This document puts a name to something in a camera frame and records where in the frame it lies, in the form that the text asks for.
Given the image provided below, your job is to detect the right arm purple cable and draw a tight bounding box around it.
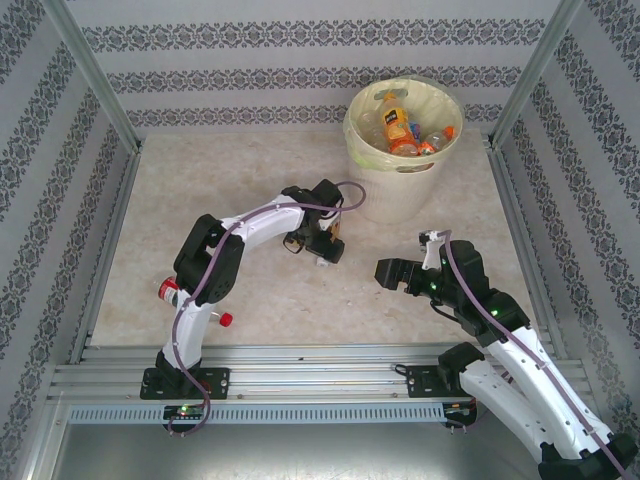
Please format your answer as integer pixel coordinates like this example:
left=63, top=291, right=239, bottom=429
left=439, top=229, right=634, bottom=480

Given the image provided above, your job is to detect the aluminium side rail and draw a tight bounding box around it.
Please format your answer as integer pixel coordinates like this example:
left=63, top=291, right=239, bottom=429
left=482, top=134, right=569, bottom=361
left=67, top=144, right=146, bottom=366

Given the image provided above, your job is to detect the white slotted cable duct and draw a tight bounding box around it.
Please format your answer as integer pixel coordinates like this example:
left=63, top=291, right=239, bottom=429
left=67, top=403, right=446, bottom=426

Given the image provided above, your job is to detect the clear water bottle red cap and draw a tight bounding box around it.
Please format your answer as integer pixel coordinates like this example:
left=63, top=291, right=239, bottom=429
left=155, top=276, right=235, bottom=329

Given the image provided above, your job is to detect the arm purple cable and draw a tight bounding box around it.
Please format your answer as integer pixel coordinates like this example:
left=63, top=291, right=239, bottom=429
left=167, top=180, right=367, bottom=439
left=439, top=229, right=634, bottom=480

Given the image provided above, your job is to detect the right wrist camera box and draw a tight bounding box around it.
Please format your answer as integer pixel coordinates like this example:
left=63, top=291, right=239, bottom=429
left=417, top=228, right=446, bottom=271

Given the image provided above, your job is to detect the cream ribbed plastic bin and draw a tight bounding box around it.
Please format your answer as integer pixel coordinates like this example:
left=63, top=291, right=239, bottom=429
left=344, top=74, right=465, bottom=225

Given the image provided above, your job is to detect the aluminium frame post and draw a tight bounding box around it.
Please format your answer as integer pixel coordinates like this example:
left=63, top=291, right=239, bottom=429
left=489, top=0, right=586, bottom=146
left=39, top=0, right=144, bottom=151

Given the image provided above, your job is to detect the orange juice bottle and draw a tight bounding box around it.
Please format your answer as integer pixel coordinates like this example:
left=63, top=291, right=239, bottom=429
left=379, top=92, right=419, bottom=156

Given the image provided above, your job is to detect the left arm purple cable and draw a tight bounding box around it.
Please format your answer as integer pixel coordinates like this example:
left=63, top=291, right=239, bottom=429
left=167, top=180, right=367, bottom=439

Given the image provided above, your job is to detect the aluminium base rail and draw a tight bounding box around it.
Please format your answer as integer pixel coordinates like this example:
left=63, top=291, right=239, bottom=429
left=47, top=343, right=589, bottom=404

